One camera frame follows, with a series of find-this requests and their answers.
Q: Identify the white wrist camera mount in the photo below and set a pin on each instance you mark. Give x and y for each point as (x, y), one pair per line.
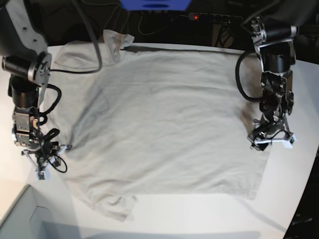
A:
(277, 132)
(41, 164)

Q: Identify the blue plastic bin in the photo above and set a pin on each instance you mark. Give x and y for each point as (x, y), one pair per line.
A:
(143, 5)

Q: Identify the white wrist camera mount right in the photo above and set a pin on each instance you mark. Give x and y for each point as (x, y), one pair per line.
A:
(41, 164)

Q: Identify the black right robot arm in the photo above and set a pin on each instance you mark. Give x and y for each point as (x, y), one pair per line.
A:
(24, 52)

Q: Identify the white cardboard box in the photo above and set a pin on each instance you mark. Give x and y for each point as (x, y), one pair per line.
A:
(32, 216)

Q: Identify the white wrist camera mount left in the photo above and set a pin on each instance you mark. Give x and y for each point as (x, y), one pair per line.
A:
(277, 132)

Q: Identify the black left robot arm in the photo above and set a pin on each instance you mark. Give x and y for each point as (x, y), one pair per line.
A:
(274, 46)

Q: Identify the beige grey t-shirt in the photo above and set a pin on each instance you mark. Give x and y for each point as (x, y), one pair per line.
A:
(154, 122)

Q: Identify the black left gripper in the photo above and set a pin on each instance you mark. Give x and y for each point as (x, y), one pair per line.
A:
(258, 140)

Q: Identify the black power strip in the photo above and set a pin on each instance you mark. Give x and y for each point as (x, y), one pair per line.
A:
(215, 18)

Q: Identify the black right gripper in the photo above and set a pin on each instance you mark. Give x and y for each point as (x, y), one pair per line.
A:
(51, 148)

